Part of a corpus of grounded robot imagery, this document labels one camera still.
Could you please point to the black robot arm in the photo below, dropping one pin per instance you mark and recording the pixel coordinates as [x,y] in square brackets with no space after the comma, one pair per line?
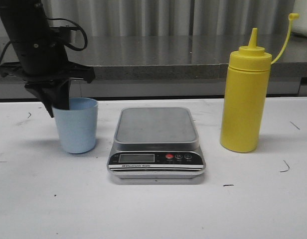
[31,12]

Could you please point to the yellow squeeze bottle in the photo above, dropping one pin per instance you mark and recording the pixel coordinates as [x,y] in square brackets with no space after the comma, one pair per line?
[247,80]

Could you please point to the white container in background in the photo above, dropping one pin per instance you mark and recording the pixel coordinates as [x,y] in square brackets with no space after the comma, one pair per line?
[300,25]

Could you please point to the light blue plastic cup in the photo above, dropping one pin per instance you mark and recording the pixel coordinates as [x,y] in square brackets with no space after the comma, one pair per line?
[77,126]

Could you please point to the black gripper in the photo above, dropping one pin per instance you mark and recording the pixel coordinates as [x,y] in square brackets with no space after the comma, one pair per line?
[43,59]

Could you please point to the grey stone counter shelf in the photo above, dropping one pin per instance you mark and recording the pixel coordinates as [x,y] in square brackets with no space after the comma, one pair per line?
[169,67]

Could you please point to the silver digital kitchen scale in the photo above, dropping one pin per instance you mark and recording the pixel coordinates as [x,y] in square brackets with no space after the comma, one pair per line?
[156,143]

